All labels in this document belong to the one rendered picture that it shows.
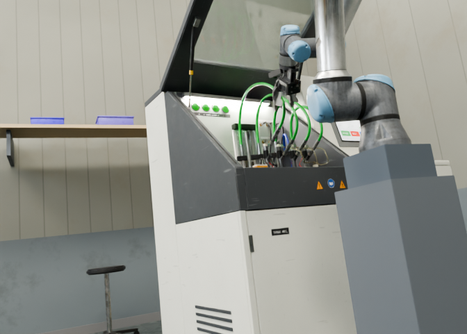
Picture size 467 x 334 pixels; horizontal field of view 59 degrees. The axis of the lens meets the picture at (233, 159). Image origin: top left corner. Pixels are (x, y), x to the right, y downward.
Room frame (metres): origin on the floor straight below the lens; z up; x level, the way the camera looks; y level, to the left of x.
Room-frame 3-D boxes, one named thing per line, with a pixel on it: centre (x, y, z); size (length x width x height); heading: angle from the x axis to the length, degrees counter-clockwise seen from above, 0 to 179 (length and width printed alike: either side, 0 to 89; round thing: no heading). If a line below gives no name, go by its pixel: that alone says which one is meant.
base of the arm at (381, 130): (1.23, -0.46, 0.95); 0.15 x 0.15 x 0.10
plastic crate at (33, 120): (3.51, 1.60, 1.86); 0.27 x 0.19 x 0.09; 115
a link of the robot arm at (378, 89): (1.23, -0.45, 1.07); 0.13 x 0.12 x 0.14; 99
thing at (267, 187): (1.71, -0.28, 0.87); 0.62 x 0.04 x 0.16; 123
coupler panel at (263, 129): (2.26, -0.22, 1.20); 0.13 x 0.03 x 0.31; 123
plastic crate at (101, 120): (3.76, 1.08, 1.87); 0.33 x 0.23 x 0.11; 115
